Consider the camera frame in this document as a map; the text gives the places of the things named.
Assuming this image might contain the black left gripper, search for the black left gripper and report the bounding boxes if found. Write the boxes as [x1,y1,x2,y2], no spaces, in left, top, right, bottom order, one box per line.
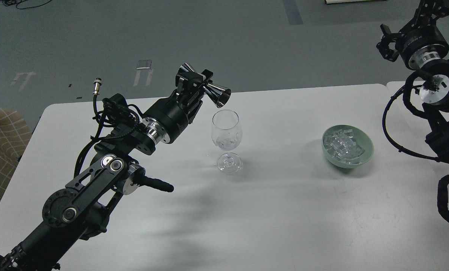
[142,69,214,144]

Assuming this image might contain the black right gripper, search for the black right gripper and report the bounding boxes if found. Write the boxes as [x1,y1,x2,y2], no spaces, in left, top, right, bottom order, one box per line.
[376,0,449,70]

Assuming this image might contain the steel double jigger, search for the steel double jigger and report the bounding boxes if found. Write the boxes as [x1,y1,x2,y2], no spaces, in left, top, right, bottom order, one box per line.
[178,63,231,108]

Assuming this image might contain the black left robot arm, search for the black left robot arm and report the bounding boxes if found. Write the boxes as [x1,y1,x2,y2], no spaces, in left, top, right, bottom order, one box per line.
[0,63,232,271]

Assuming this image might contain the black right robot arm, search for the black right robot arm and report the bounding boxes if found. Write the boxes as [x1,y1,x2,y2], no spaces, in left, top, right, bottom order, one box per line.
[376,0,449,164]

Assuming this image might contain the clear wine glass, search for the clear wine glass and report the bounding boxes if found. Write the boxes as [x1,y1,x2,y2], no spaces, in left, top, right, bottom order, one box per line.
[211,109,243,174]

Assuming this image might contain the clear ice cubes pile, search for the clear ice cubes pile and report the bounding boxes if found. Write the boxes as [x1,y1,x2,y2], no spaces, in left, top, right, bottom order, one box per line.
[323,129,365,164]

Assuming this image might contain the green bowl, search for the green bowl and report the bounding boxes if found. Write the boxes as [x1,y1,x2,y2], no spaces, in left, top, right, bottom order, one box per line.
[320,125,375,169]

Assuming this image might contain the black floor cables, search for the black floor cables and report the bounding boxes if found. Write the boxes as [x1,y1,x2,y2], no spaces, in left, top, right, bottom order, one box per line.
[0,0,52,16]

